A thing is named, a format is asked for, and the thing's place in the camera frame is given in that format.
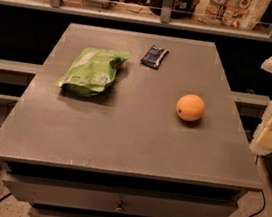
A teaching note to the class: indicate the upper grey drawer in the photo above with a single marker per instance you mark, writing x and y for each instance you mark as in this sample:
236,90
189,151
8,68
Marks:
117,200

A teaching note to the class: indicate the green snack bag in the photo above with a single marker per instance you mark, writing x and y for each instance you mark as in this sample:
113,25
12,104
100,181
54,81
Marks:
93,71

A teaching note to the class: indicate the dark blue rxbar wrapper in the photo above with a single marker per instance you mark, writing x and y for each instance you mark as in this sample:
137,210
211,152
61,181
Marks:
153,57

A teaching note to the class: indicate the orange fruit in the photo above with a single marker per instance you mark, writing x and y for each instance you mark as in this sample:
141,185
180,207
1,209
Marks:
190,107

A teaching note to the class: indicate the dark bag on shelf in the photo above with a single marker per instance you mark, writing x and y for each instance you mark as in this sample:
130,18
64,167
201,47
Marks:
178,0

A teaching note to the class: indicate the colourful snack bag on shelf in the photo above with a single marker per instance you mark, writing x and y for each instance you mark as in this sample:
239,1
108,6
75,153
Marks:
238,14

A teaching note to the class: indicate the grey drawer cabinet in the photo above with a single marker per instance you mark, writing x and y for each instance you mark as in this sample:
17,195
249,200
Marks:
130,136

